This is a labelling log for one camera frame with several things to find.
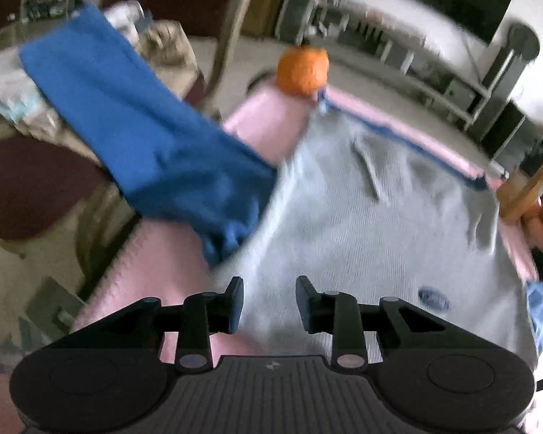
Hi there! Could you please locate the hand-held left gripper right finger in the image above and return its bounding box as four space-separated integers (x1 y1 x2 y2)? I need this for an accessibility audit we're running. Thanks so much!
295 275 474 372

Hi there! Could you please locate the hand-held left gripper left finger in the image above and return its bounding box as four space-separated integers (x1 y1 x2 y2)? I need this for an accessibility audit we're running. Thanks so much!
71 276 245 374

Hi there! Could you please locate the grey shirt with blue sleeves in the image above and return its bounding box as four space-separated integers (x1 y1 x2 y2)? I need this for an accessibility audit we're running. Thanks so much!
18 4 540 371

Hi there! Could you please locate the pink blanket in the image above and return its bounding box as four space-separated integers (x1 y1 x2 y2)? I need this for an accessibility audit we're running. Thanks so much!
70 85 541 362

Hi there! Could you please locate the orange pumpkin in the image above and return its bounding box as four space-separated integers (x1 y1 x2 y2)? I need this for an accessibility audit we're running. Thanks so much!
277 45 330 97

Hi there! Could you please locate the white shelf unit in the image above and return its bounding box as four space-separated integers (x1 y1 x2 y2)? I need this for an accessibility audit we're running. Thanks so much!
314 0 494 133

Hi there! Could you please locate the grey standing speaker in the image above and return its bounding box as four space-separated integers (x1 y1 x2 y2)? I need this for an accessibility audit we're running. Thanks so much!
468 22 541 142

